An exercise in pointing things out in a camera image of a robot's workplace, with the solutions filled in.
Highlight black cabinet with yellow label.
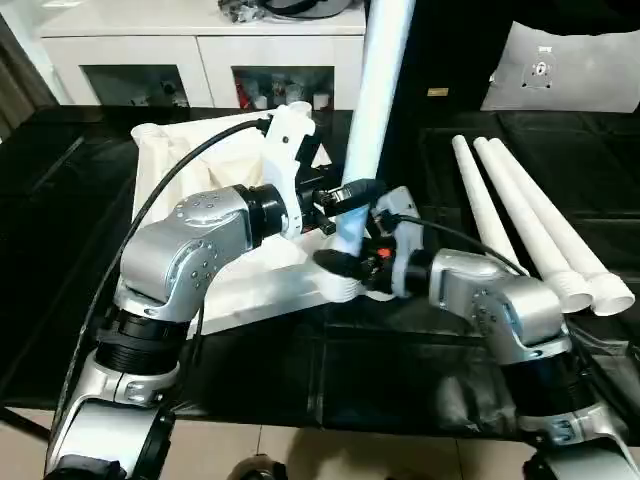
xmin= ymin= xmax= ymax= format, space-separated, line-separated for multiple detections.
xmin=408 ymin=0 xmax=513 ymax=113

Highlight grey bag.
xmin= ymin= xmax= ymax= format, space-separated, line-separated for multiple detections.
xmin=262 ymin=0 xmax=354 ymax=19

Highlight white cabinet with glass doors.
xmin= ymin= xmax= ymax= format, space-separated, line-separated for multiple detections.
xmin=40 ymin=0 xmax=367 ymax=111

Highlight grey brown curtain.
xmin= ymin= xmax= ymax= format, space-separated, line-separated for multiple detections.
xmin=0 ymin=14 xmax=57 ymax=141

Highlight cluster of small bottles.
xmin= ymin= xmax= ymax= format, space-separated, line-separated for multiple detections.
xmin=234 ymin=70 xmax=333 ymax=111

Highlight white plastic table top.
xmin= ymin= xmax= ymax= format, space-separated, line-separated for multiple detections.
xmin=128 ymin=102 xmax=373 ymax=337

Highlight white plastic table leg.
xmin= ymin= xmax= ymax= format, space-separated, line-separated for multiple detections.
xmin=451 ymin=135 xmax=527 ymax=279
xmin=318 ymin=0 xmax=417 ymax=303
xmin=472 ymin=137 xmax=594 ymax=314
xmin=488 ymin=137 xmax=637 ymax=317

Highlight black work mat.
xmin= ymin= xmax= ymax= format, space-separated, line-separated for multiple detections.
xmin=0 ymin=105 xmax=640 ymax=441

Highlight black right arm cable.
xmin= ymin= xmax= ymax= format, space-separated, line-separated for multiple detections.
xmin=414 ymin=214 xmax=533 ymax=279

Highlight white cushion with badge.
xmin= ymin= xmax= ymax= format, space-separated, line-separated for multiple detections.
xmin=481 ymin=20 xmax=640 ymax=113

